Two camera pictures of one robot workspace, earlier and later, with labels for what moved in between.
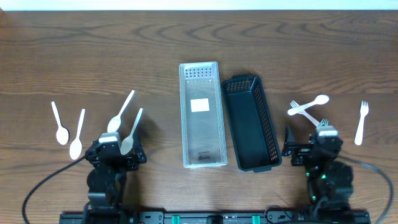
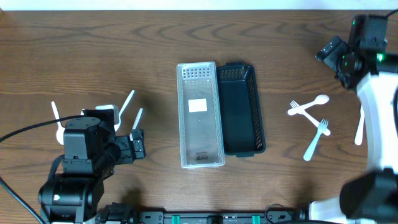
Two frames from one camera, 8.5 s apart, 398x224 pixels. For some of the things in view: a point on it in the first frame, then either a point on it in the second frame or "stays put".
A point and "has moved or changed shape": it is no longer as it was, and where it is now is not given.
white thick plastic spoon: [319, 99] stays put
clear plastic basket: [203, 119] stays put
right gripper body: [301, 154] to [336, 57]
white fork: [364, 111] stays put
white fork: [293, 104] stays put
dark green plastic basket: [251, 123] has moved or changed shape
